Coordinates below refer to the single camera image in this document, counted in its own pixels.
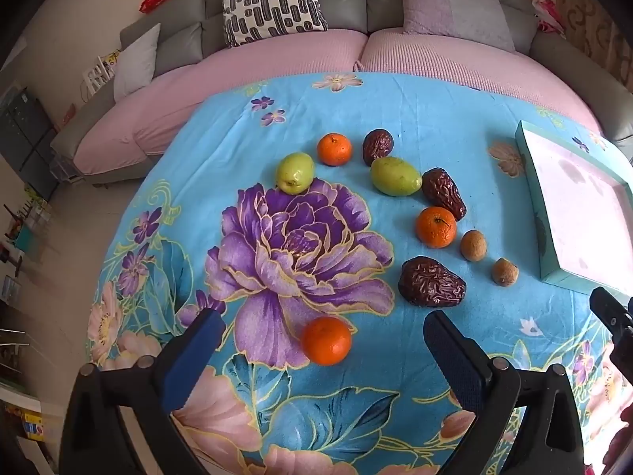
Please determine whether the teal tray with white inside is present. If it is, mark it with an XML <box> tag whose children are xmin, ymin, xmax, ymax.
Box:
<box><xmin>514</xmin><ymin>120</ymin><xmax>633</xmax><ymax>294</ymax></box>

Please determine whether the blue floral blanket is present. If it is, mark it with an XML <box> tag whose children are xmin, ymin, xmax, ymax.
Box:
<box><xmin>86</xmin><ymin>72</ymin><xmax>633</xmax><ymax>475</ymax></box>

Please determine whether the long dried red date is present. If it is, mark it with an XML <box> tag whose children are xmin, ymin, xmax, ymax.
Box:
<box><xmin>421</xmin><ymin>167</ymin><xmax>467</xmax><ymax>222</ymax></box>

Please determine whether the dark glass cabinet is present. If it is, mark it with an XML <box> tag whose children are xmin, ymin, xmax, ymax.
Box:
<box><xmin>0</xmin><ymin>86</ymin><xmax>60</xmax><ymax>199</ymax></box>

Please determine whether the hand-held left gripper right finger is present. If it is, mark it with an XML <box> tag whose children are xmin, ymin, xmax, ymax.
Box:
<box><xmin>423</xmin><ymin>310</ymin><xmax>587</xmax><ymax>475</ymax></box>

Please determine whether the black and white patterned pillow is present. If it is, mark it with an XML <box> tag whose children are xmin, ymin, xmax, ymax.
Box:
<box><xmin>221</xmin><ymin>0</ymin><xmax>328</xmax><ymax>48</ymax></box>

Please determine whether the light grey pillow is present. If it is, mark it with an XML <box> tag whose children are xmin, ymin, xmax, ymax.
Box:
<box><xmin>114</xmin><ymin>23</ymin><xmax>161</xmax><ymax>103</ymax></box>

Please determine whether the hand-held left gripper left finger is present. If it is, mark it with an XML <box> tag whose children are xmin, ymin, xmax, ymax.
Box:
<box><xmin>58</xmin><ymin>308</ymin><xmax>228</xmax><ymax>475</ymax></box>

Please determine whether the pink floral bag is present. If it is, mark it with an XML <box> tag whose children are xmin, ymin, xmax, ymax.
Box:
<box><xmin>529</xmin><ymin>0</ymin><xmax>567</xmax><ymax>38</ymax></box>

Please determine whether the pink sofa seat cover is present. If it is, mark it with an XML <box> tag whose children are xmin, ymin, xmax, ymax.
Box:
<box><xmin>73</xmin><ymin>27</ymin><xmax>370</xmax><ymax>177</ymax></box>
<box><xmin>362</xmin><ymin>27</ymin><xmax>603</xmax><ymax>135</ymax></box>

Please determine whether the round green jujube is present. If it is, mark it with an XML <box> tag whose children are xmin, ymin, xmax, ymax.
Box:
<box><xmin>275</xmin><ymin>152</ymin><xmax>316</xmax><ymax>195</ymax></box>

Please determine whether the oval green jujube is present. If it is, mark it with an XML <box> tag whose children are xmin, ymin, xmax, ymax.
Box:
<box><xmin>370</xmin><ymin>156</ymin><xmax>423</xmax><ymax>197</ymax></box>

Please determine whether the beige patterned curtain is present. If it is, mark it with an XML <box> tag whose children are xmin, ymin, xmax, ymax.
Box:
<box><xmin>554</xmin><ymin>0</ymin><xmax>633</xmax><ymax>95</ymax></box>

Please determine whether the brown longan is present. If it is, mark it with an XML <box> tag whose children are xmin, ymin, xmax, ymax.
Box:
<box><xmin>491</xmin><ymin>257</ymin><xmax>519</xmax><ymax>287</ymax></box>
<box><xmin>460</xmin><ymin>230</ymin><xmax>488</xmax><ymax>261</ymax></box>

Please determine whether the white lattice rack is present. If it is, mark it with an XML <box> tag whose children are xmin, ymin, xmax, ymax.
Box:
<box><xmin>81</xmin><ymin>52</ymin><xmax>122</xmax><ymax>97</ymax></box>

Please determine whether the large dried red date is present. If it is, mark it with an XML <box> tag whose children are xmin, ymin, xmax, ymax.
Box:
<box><xmin>398</xmin><ymin>256</ymin><xmax>467</xmax><ymax>308</ymax></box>

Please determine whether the small dried red date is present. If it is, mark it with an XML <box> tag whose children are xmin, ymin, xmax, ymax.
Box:
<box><xmin>362</xmin><ymin>129</ymin><xmax>395</xmax><ymax>166</ymax></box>

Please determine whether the purple pillow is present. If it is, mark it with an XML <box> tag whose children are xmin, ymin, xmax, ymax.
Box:
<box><xmin>392</xmin><ymin>0</ymin><xmax>517</xmax><ymax>54</ymax></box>

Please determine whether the orange mandarin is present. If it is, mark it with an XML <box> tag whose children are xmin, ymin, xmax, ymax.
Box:
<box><xmin>415</xmin><ymin>206</ymin><xmax>458</xmax><ymax>249</ymax></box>
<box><xmin>301</xmin><ymin>317</ymin><xmax>353</xmax><ymax>367</ymax></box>
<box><xmin>317</xmin><ymin>133</ymin><xmax>353</xmax><ymax>167</ymax></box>

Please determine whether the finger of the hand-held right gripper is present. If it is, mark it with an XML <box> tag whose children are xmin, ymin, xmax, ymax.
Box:
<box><xmin>588</xmin><ymin>286</ymin><xmax>633</xmax><ymax>331</ymax></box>
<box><xmin>610</xmin><ymin>329</ymin><xmax>633</xmax><ymax>373</ymax></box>

